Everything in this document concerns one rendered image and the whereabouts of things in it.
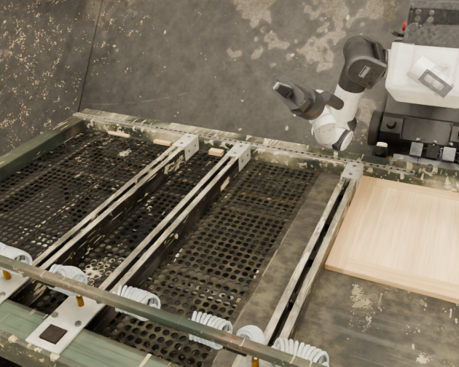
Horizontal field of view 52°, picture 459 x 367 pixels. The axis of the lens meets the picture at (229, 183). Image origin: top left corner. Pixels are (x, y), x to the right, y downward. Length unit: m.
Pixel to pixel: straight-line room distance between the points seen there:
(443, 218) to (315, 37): 1.73
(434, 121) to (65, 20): 2.86
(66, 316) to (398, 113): 2.04
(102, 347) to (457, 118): 2.13
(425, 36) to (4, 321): 1.38
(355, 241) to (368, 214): 0.17
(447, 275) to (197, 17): 2.55
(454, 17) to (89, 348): 1.31
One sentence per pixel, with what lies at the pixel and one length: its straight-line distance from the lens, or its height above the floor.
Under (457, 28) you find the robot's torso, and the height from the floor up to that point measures 1.40.
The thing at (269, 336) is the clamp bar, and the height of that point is 1.65.
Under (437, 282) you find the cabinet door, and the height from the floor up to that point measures 1.30.
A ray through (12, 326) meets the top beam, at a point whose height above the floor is 1.85.
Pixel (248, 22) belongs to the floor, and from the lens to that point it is 3.33.
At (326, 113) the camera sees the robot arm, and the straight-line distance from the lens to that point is 1.43.
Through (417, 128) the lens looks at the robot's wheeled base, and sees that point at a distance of 2.69.
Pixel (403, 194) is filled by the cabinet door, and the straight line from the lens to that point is 1.85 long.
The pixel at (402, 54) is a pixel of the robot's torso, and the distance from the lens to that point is 1.55.
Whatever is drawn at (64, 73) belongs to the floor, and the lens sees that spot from 3.94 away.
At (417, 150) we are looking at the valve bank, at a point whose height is 0.76.
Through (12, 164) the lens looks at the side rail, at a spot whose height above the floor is 1.26.
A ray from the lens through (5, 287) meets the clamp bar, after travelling 1.42.
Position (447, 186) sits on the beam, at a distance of 1.91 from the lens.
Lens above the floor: 2.78
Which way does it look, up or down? 68 degrees down
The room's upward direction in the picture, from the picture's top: 65 degrees counter-clockwise
